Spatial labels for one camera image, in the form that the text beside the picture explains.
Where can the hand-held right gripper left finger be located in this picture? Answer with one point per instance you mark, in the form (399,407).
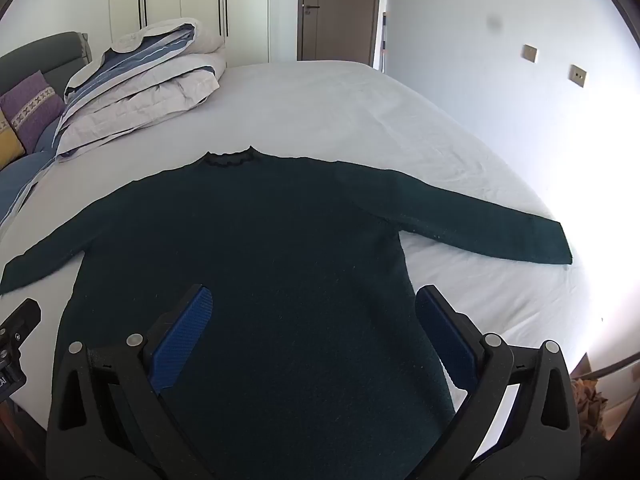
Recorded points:
(182,340)

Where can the yellow patterned pillow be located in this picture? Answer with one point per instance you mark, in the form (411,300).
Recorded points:
(7,145)

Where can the dark narrow stand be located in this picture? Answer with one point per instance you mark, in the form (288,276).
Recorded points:
(384,40)

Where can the bed with white sheet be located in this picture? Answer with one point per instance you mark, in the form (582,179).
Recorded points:
(350,110)

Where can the brown door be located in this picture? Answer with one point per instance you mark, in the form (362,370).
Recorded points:
(340,10)

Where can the dark green sweater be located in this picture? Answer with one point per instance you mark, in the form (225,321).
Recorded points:
(275,260)

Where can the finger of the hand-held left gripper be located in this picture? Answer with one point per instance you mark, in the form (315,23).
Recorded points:
(25,317)

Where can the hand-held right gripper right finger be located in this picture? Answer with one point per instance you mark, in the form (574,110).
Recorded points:
(440,330)

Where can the purple patterned pillow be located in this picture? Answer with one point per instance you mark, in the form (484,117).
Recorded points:
(30,110)

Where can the grey upholstered headboard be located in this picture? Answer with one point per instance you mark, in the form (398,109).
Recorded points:
(40,55)

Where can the brown crumpled cloth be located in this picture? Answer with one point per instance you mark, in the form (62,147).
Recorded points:
(587,405)

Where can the blue pillow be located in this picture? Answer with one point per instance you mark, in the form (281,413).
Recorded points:
(20,175)

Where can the folded white and blue duvet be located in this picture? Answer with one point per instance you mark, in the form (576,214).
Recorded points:
(150,90)

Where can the metal wall socket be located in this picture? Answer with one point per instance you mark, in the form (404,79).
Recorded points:
(530,53)
(578,76)

